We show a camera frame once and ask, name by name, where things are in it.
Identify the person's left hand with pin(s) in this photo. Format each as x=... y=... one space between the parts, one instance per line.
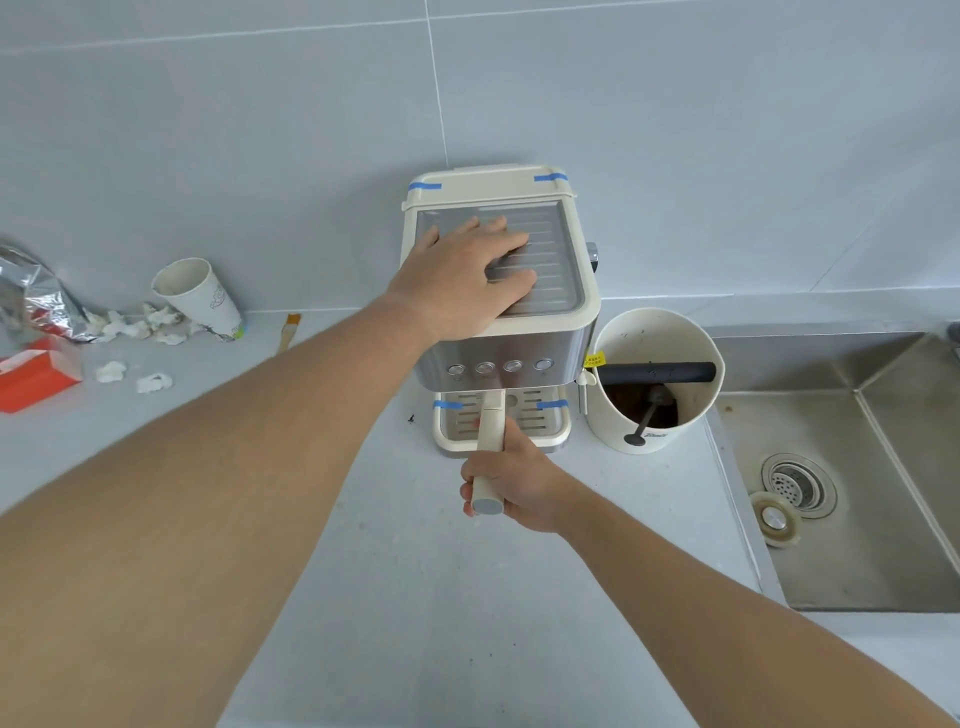
x=450 y=285

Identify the person's right hand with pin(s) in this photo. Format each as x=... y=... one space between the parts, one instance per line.
x=532 y=487

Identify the cream espresso machine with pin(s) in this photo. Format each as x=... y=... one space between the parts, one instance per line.
x=555 y=349

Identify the person's left forearm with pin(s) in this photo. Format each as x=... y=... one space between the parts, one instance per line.
x=187 y=525

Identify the person's right forearm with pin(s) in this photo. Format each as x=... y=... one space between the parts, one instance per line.
x=750 y=622

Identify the thin black brush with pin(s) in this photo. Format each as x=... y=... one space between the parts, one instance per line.
x=645 y=416

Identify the cream knock box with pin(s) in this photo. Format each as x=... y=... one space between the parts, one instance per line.
x=690 y=436

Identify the cream round sink plug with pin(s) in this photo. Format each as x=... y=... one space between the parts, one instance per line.
x=772 y=519

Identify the white paper cup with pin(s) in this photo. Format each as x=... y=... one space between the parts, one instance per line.
x=202 y=300

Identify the steel sink drain strainer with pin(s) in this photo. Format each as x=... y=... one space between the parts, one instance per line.
x=795 y=484

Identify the stainless steel double sink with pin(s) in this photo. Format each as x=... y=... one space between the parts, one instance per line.
x=862 y=540

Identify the scattered crumpled white tissue pieces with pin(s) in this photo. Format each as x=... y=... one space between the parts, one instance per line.
x=112 y=371

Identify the silver foil bag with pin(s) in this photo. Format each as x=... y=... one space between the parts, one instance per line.
x=37 y=300

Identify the red cardboard box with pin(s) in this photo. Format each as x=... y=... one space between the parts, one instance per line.
x=30 y=382

